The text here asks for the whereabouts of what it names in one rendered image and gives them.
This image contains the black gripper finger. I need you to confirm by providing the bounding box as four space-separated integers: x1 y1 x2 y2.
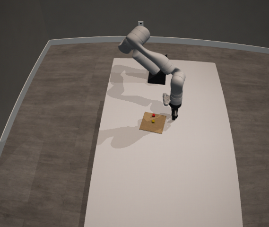
172 108 178 120

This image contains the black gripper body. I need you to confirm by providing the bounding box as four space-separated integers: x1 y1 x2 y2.
169 103 182 113

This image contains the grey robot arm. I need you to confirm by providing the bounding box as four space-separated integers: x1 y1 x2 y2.
118 26 185 106

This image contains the brown square mat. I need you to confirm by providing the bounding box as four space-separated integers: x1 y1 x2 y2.
139 112 166 134

